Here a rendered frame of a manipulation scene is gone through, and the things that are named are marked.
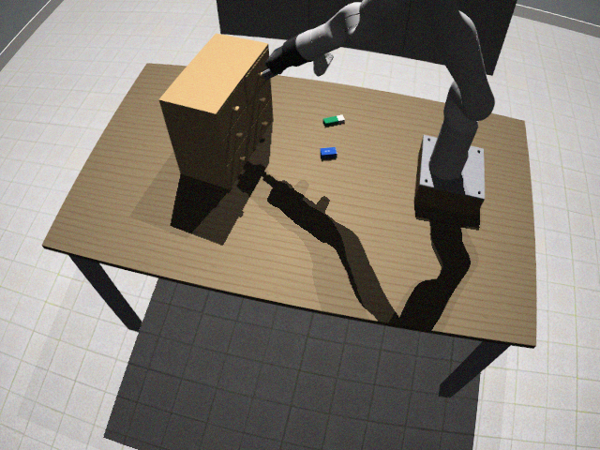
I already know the small wooden chest of drawers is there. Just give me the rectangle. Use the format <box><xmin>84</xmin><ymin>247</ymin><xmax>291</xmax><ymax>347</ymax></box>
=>
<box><xmin>159</xmin><ymin>34</ymin><xmax>269</xmax><ymax>189</ymax></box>

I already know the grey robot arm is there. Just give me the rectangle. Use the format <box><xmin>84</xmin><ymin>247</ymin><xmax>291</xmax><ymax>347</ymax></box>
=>
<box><xmin>311</xmin><ymin>0</ymin><xmax>495</xmax><ymax>180</ymax></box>

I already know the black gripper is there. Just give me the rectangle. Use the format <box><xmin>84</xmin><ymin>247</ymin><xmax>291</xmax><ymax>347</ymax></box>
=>
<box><xmin>262</xmin><ymin>29</ymin><xmax>334</xmax><ymax>80</ymax></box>

